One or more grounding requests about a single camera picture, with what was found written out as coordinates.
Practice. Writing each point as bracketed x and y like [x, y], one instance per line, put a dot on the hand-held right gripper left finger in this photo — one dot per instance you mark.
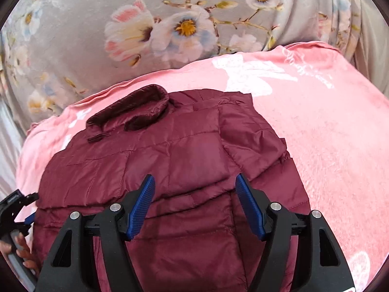
[141, 206]

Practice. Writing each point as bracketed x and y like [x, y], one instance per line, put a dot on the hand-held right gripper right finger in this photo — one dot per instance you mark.
[249, 206]

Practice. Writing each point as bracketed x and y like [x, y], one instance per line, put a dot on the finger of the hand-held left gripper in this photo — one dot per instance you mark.
[30, 200]

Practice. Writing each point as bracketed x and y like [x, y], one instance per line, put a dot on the maroon puffer jacket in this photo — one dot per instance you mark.
[182, 158]

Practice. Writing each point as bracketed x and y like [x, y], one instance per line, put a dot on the person's left hand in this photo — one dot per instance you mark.
[25, 254]

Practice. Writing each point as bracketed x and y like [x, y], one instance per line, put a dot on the pink printed blanket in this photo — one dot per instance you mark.
[319, 133]

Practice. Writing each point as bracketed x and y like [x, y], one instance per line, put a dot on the grey floral cloth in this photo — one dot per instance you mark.
[91, 21]

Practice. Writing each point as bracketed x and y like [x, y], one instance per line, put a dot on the plain grey cloth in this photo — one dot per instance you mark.
[370, 42]

